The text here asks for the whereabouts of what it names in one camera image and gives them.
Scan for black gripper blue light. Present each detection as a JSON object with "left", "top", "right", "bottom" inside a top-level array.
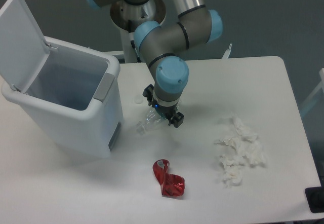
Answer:
[{"left": 142, "top": 84, "right": 184, "bottom": 128}]

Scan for clear plastic bottle green label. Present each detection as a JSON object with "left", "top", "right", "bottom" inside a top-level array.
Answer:
[{"left": 136, "top": 107, "right": 169, "bottom": 135}]

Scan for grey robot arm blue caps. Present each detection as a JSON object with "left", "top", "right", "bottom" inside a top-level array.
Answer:
[{"left": 87, "top": 0, "right": 223, "bottom": 127}]

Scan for white bottle cap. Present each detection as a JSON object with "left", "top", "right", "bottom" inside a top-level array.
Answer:
[{"left": 134, "top": 95, "right": 143, "bottom": 104}]

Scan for crushed red can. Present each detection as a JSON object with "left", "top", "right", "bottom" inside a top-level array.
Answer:
[{"left": 152, "top": 159, "right": 185, "bottom": 197}]

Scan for white trash bin open lid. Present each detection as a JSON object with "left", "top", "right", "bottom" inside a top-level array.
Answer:
[{"left": 1, "top": 0, "right": 124, "bottom": 158}]

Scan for crumpled white tissue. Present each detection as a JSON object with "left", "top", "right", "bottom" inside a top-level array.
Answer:
[{"left": 214, "top": 115, "right": 266, "bottom": 188}]

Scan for black device at table edge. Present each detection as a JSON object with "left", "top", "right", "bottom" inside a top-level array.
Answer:
[{"left": 305, "top": 186, "right": 323, "bottom": 213}]

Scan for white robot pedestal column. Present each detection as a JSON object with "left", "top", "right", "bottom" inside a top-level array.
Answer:
[{"left": 110, "top": 0, "right": 166, "bottom": 63}]

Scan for white frame at right edge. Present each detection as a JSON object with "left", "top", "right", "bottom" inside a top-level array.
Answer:
[{"left": 299, "top": 68, "right": 323, "bottom": 118}]

